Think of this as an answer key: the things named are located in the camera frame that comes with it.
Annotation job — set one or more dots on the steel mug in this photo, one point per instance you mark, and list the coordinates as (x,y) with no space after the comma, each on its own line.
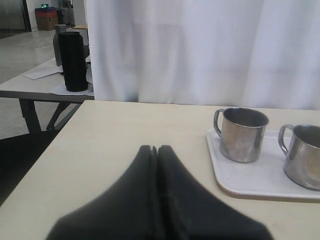
(241,131)
(302,157)

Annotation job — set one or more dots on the white paper sheet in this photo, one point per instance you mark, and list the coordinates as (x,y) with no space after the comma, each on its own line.
(43,73)

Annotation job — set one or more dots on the cardboard box with blue bin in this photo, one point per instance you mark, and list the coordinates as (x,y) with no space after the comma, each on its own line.
(46,18)

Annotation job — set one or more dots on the black cylinder on side table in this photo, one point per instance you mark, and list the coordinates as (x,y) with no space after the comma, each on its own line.
(73,61)

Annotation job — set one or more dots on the grey side table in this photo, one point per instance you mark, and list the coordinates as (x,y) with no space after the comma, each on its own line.
(28,104)

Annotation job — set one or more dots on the grey metal flask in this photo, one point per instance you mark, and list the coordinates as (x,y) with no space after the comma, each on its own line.
(59,28)

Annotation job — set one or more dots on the white curtain backdrop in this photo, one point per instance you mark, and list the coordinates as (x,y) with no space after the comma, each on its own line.
(247,53)

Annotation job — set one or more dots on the white plastic tray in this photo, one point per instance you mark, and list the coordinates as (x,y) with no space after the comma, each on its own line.
(264,178)

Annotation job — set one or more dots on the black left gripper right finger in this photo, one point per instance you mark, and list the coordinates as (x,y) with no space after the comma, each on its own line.
(191,212)

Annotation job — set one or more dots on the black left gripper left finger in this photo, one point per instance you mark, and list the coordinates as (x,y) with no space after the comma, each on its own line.
(128,210)

